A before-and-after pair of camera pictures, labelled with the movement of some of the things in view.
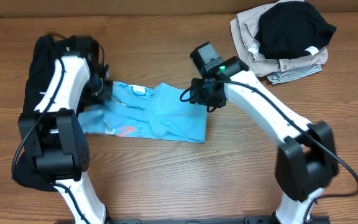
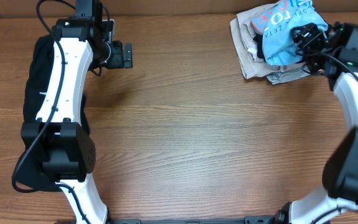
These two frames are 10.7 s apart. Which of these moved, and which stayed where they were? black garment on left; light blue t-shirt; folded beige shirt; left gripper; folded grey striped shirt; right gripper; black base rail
Moved: light blue t-shirt; left gripper; right gripper
Stayed: black garment on left; folded grey striped shirt; black base rail; folded beige shirt
